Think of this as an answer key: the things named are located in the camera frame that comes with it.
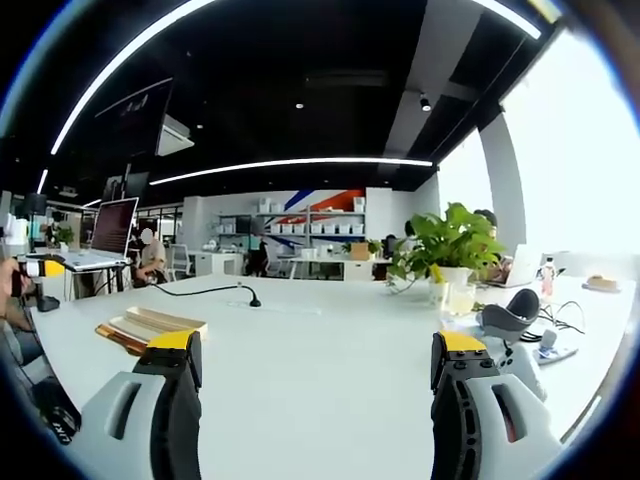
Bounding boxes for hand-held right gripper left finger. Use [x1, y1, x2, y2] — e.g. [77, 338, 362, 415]
[69, 329, 204, 480]

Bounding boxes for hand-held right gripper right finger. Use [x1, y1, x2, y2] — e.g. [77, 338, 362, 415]
[430, 330, 564, 480]

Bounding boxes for dark brown wooden utensil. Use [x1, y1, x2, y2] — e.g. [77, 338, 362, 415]
[95, 323, 151, 357]

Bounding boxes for person's left hand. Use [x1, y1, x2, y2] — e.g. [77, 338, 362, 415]
[0, 258, 32, 307]

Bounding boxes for white laptop stand table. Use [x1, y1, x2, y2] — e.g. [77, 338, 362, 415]
[63, 260, 132, 301]

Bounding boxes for open silver laptop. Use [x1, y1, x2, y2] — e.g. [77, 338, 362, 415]
[63, 196, 141, 271]

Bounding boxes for person's own clothing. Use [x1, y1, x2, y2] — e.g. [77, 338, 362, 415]
[0, 323, 49, 396]

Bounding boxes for grey headset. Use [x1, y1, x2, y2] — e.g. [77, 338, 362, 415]
[480, 288, 542, 344]

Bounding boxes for clear glass jar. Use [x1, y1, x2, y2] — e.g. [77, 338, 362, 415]
[448, 281, 477, 316]

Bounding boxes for grey office chair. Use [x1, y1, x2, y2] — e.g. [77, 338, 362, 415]
[166, 243, 192, 282]

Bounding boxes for white open laptop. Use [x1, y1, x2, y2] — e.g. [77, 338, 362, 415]
[485, 243, 544, 289]

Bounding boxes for small pink bottle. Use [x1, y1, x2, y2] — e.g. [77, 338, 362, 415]
[538, 255, 559, 302]

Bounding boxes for green potted plant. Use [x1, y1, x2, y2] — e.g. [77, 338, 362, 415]
[385, 201, 507, 307]

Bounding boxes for black hanging screen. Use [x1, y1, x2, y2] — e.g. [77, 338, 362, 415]
[93, 76, 175, 157]

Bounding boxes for white ceiling air conditioner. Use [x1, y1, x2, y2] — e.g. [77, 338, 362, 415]
[155, 113, 196, 158]

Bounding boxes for brown food on plate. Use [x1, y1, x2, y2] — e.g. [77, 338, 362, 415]
[581, 274, 623, 294]

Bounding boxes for white storage shelf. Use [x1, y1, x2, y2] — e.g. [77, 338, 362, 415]
[215, 196, 367, 251]

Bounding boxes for long curved ceiling light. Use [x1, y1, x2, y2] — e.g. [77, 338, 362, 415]
[49, 0, 214, 157]

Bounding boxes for straight ceiling light strip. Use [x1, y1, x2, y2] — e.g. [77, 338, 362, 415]
[148, 157, 434, 187]

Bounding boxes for black bag with strap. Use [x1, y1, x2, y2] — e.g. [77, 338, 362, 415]
[28, 373, 83, 445]

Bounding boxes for black cable with plug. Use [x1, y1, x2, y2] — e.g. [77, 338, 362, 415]
[148, 280, 264, 309]

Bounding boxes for black cables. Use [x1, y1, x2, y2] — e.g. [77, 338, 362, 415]
[535, 298, 587, 337]

